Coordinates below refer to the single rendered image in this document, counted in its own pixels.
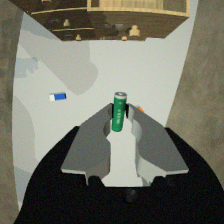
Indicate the blue and white eraser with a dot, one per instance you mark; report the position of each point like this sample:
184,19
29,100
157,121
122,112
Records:
57,97

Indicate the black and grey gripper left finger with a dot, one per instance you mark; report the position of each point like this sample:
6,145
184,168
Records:
83,152

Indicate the green aa battery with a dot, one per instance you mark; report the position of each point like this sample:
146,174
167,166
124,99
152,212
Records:
120,99

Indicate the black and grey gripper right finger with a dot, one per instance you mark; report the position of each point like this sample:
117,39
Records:
161,152

